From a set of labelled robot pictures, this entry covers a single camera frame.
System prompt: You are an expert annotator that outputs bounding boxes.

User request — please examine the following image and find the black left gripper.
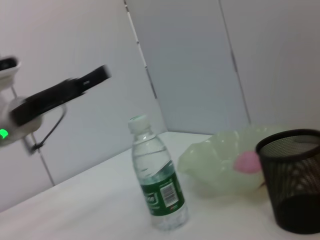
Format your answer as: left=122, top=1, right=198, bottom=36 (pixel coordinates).
left=9, top=64, right=113, bottom=127

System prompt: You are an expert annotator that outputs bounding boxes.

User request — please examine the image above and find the clear water bottle green label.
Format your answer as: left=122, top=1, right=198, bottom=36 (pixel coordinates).
left=127, top=114, right=190, bottom=231

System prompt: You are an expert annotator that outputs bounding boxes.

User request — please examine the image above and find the pink peach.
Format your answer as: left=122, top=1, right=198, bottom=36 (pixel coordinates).
left=232, top=150, right=262, bottom=175

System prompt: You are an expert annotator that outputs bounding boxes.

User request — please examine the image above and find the translucent green glass plate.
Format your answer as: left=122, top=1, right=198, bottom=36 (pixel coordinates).
left=176, top=124, right=288, bottom=198

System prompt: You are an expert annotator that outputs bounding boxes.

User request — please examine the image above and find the black mesh pen holder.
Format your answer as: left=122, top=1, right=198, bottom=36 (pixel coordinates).
left=255, top=128, right=320, bottom=235

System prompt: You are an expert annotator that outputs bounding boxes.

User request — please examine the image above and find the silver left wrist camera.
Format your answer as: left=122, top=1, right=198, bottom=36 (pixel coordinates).
left=0, top=56, right=22, bottom=101

